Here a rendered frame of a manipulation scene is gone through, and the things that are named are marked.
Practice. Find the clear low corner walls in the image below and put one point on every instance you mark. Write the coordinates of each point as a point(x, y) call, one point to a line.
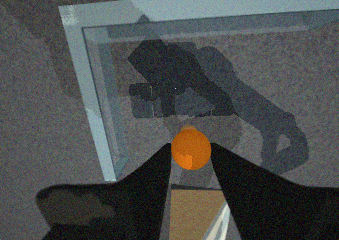
point(97, 41)

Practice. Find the clear l-shaped low wall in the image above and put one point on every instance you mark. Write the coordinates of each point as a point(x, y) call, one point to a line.
point(76, 18)

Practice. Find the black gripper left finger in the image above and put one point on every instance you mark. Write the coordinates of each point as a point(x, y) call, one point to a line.
point(135, 204)

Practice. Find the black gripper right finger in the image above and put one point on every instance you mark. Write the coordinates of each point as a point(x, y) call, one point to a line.
point(268, 207)

